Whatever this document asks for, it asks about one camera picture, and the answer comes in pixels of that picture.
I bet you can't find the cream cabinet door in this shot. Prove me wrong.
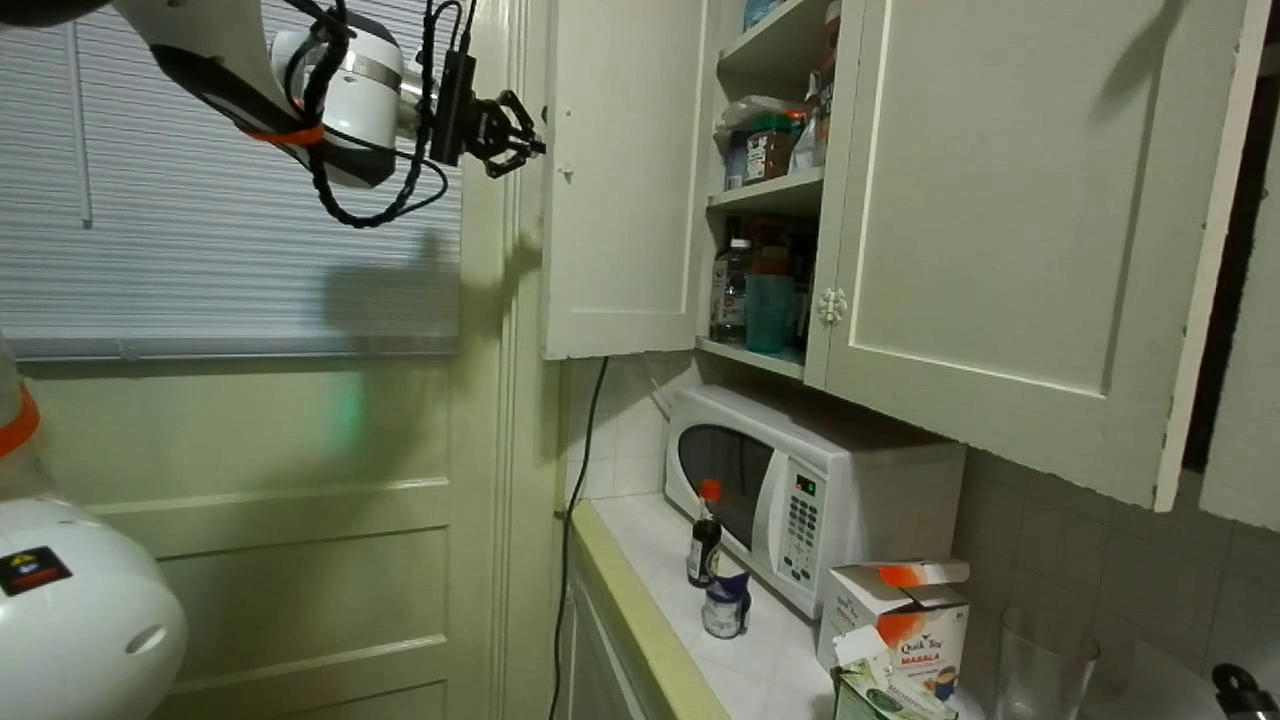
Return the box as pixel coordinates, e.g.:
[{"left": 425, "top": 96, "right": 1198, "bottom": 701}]
[
  {"left": 544, "top": 0, "right": 706, "bottom": 358},
  {"left": 804, "top": 0, "right": 1276, "bottom": 512}
]

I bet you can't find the teal glass jar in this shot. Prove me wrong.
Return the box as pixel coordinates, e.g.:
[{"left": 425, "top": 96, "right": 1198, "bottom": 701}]
[{"left": 744, "top": 270, "right": 798, "bottom": 350}]

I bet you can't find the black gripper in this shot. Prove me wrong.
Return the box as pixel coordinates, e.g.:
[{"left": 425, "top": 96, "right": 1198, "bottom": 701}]
[{"left": 434, "top": 50, "right": 544, "bottom": 178}]

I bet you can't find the dark bottle with red cap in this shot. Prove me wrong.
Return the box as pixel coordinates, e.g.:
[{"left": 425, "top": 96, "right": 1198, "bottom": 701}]
[{"left": 684, "top": 475, "right": 722, "bottom": 587}]

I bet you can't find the white tea carton box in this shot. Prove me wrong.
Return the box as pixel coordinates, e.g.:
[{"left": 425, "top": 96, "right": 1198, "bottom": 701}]
[{"left": 818, "top": 558, "right": 970, "bottom": 701}]

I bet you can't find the small white blue jar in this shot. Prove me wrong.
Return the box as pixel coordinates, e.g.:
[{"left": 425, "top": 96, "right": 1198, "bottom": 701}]
[{"left": 699, "top": 557, "right": 751, "bottom": 638}]

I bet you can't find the small green white box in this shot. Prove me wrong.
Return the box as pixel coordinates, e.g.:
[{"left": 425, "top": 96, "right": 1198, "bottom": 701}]
[{"left": 833, "top": 660, "right": 955, "bottom": 720}]

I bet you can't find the black power cable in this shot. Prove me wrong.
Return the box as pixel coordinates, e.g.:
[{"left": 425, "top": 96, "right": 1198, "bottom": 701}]
[{"left": 544, "top": 354, "right": 618, "bottom": 720}]

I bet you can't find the white window blind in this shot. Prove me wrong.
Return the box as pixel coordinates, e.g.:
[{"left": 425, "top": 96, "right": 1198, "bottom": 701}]
[{"left": 0, "top": 0, "right": 460, "bottom": 358}]

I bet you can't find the white microwave oven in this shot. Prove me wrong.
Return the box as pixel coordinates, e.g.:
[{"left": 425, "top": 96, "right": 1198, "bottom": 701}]
[{"left": 664, "top": 385, "right": 964, "bottom": 619}]

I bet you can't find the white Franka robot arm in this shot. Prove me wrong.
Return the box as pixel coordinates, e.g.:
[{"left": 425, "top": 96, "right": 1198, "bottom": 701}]
[{"left": 0, "top": 0, "right": 544, "bottom": 720}]

